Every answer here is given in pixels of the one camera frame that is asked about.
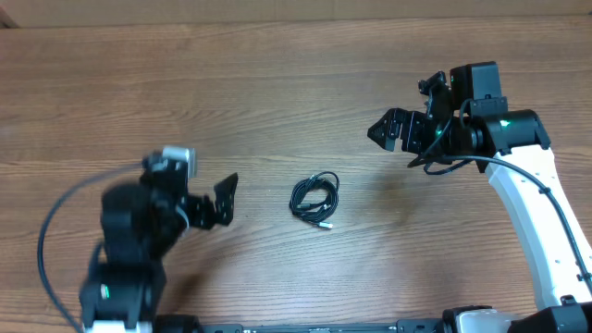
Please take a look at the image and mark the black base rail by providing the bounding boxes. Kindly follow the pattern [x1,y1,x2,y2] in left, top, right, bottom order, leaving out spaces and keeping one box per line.
[154,314,445,333]

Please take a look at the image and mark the thick black USB cable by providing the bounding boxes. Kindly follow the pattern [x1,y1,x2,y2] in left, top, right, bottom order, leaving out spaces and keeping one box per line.
[289,171,341,230]

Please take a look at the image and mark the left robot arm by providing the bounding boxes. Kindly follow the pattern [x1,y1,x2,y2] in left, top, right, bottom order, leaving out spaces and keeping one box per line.
[79,154,239,332]

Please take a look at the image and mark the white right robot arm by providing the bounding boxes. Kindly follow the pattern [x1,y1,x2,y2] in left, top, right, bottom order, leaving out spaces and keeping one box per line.
[367,80,591,332]

